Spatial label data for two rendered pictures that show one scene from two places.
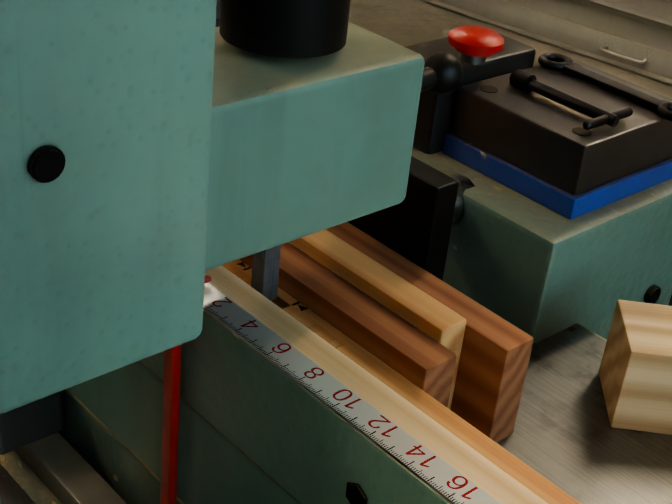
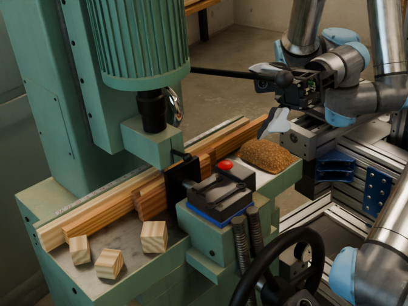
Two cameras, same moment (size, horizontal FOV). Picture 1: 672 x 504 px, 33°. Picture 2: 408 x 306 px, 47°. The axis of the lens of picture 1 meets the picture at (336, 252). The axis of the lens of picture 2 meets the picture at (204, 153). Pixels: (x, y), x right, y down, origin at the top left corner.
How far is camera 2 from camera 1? 1.09 m
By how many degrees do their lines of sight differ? 78
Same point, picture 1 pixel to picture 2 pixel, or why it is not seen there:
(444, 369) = (134, 195)
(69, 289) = (96, 133)
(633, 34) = not seen: outside the picture
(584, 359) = (173, 234)
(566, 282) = (181, 218)
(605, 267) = (192, 226)
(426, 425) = (114, 191)
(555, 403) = not seen: hidden behind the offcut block
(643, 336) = (149, 223)
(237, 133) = (130, 133)
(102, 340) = (101, 144)
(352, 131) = (147, 147)
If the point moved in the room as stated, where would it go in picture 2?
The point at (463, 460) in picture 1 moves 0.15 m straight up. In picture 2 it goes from (104, 195) to (90, 135)
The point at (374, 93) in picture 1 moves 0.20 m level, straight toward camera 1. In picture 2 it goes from (149, 143) to (56, 147)
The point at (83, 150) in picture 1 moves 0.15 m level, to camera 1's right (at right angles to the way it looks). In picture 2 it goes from (93, 116) to (76, 153)
